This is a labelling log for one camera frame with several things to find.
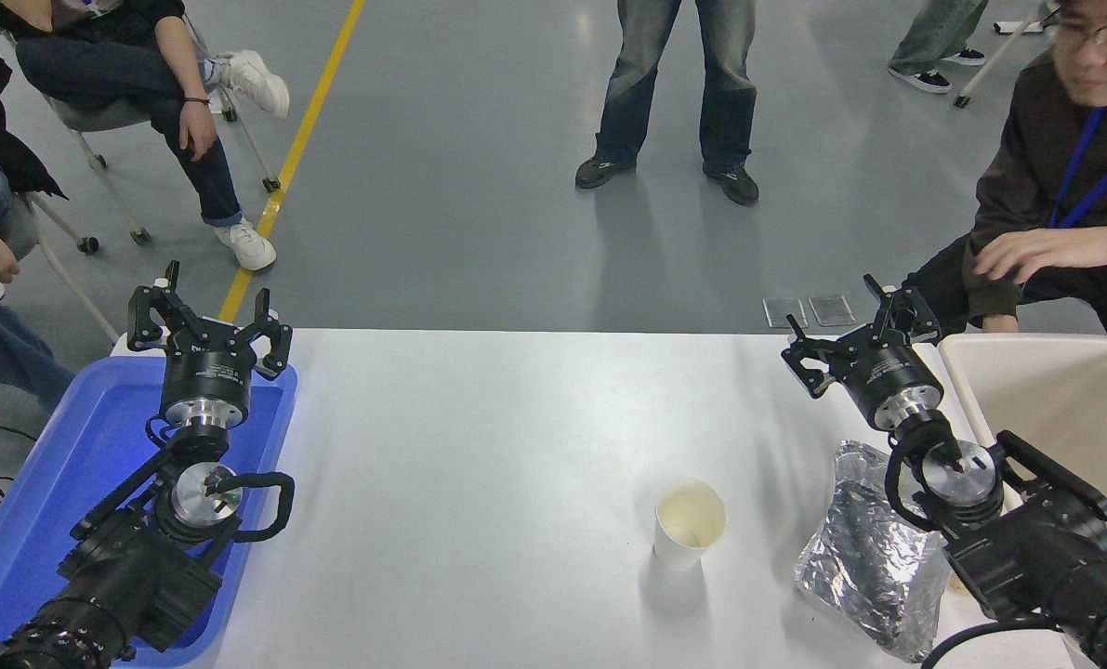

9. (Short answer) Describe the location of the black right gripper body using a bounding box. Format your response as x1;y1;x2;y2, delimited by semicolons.
839;334;942;419

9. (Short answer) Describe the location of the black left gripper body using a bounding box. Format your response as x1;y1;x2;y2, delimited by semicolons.
161;338;256;408

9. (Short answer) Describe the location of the white paper cup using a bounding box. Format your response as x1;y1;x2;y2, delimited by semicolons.
653;479;728;571

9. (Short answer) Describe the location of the person's left hand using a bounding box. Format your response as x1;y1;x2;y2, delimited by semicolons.
974;228;1088;285

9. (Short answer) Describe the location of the large pale bin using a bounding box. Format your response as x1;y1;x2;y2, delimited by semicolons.
937;333;1107;570

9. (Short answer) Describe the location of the grey wheeled chair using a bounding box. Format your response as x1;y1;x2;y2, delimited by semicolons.
0;190;122;345
0;14;282;247

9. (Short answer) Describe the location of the crumpled silver foil tray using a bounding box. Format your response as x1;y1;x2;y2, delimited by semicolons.
794;440;954;663

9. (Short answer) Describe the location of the blue plastic tray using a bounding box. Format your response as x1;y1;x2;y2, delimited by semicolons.
0;356;298;668

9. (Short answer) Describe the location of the white-legged chair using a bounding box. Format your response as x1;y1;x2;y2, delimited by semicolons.
953;5;1065;109

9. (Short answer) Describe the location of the standing person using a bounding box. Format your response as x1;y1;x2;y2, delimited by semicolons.
889;0;991;94
575;0;760;206

